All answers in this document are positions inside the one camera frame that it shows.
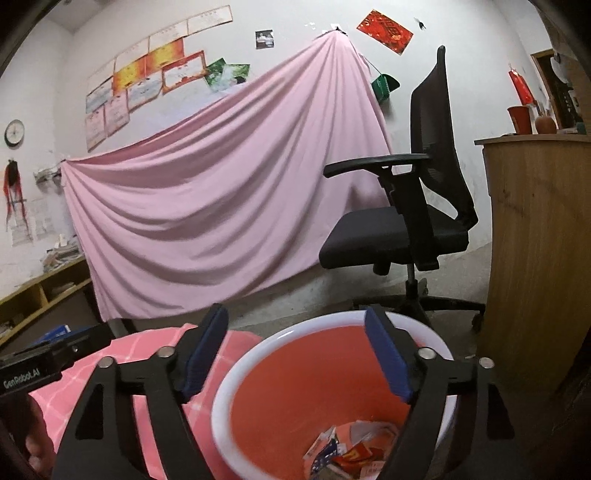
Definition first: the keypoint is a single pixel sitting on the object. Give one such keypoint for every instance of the black office chair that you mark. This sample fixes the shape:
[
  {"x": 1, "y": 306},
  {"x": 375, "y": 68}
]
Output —
[{"x": 369, "y": 235}]

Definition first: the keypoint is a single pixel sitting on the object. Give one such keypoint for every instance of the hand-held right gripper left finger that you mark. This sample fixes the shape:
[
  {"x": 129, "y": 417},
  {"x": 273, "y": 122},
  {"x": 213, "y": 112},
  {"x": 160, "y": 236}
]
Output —
[{"x": 205, "y": 355}]

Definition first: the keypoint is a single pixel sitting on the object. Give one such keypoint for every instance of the red paper wall decoration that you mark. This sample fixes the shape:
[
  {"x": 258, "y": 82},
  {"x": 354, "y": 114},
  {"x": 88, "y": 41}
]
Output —
[{"x": 385, "y": 31}]

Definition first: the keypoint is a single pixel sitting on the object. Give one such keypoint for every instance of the silver grey wrapper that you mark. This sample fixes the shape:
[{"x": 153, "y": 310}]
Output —
[{"x": 371, "y": 431}]

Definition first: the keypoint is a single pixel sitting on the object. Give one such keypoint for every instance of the red hanging ornament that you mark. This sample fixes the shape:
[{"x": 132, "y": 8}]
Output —
[{"x": 521, "y": 85}]

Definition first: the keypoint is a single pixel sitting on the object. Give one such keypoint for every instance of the red tassel wall hanging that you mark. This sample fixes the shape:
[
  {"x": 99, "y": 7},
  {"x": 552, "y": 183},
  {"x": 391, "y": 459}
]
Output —
[{"x": 13, "y": 189}]

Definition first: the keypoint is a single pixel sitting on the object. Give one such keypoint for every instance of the red cup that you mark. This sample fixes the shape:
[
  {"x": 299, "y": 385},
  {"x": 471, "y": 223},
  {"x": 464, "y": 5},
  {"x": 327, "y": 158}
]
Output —
[{"x": 519, "y": 120}]

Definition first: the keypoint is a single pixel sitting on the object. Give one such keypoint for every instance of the round wall clock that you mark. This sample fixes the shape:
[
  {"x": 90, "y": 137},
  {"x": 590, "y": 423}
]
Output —
[{"x": 14, "y": 133}]

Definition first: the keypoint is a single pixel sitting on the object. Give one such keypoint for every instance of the person's left hand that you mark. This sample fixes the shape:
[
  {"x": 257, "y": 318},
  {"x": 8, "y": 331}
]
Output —
[{"x": 37, "y": 443}]

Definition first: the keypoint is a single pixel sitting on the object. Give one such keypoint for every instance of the wooden shelf desk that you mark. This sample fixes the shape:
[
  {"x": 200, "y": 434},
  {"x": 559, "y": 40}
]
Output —
[{"x": 27, "y": 293}]

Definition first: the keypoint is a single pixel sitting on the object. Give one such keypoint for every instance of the small black wall hook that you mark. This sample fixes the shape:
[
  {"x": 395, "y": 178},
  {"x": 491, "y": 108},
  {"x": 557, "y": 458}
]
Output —
[{"x": 420, "y": 24}]

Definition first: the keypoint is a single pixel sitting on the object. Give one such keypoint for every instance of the group of wall certificates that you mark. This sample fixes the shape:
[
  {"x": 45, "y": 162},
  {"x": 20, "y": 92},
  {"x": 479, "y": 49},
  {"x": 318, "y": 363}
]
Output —
[{"x": 120, "y": 110}]

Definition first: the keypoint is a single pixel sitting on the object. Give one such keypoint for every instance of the pink hanging sheet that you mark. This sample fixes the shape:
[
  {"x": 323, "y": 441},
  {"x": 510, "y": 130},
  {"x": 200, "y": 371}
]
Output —
[{"x": 207, "y": 184}]

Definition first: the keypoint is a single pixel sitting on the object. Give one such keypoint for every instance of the wooden door frame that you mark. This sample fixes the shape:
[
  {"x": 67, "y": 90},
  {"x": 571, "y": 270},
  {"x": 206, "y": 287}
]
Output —
[{"x": 545, "y": 74}]

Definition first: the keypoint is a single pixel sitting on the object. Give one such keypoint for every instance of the blue snack wrapper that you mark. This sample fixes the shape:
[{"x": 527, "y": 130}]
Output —
[{"x": 321, "y": 450}]

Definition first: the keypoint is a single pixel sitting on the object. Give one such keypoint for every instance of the small black-and-white photo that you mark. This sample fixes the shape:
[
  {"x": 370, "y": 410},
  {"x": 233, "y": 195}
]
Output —
[{"x": 264, "y": 39}]

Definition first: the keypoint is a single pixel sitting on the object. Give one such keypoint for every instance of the blue cardboard box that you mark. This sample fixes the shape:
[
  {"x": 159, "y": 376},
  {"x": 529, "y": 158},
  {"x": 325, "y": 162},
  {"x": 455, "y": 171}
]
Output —
[{"x": 57, "y": 332}]

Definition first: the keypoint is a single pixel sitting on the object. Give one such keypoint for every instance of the green photo print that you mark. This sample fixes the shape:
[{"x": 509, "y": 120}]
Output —
[
  {"x": 215, "y": 71},
  {"x": 238, "y": 77}
]

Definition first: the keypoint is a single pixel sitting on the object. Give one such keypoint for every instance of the orange fruit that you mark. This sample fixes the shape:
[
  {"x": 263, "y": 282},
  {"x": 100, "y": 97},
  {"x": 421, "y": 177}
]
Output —
[{"x": 545, "y": 124}]

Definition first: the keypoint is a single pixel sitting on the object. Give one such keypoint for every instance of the red bucket with white rim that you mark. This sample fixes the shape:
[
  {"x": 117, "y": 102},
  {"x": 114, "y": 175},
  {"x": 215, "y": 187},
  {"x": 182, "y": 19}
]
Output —
[{"x": 300, "y": 378}]

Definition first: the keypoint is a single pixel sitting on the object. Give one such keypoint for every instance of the stack of books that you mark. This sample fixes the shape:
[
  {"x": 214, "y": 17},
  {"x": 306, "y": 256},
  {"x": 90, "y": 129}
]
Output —
[{"x": 62, "y": 254}]

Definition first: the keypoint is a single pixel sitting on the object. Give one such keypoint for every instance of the green dustpan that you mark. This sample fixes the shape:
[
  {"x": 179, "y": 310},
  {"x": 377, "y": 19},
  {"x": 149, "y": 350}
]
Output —
[{"x": 384, "y": 87}]

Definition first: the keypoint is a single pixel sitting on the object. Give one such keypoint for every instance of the red pouch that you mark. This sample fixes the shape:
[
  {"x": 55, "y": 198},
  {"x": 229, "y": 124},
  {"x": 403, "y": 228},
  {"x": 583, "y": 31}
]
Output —
[{"x": 351, "y": 457}]

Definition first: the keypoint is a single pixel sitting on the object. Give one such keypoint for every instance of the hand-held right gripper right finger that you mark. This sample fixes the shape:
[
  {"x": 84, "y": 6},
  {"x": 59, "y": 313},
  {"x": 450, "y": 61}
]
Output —
[{"x": 388, "y": 355}]

